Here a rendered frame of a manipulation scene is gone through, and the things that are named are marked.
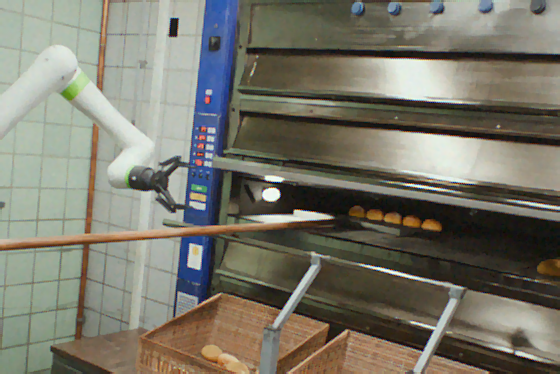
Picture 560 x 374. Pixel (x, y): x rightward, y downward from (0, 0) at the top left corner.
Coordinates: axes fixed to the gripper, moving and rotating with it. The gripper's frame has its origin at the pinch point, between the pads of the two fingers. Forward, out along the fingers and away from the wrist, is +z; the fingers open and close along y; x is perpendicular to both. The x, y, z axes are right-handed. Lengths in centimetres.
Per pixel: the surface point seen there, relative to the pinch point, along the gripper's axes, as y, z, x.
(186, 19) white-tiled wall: -67, -62, -55
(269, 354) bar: 46, 44, 5
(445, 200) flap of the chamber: -6, 75, -40
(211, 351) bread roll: 70, -15, -40
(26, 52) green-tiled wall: -45, -117, -13
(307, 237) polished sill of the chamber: 17, 15, -55
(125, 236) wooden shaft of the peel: 14.2, 8.3, 35.7
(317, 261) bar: 18, 44, -16
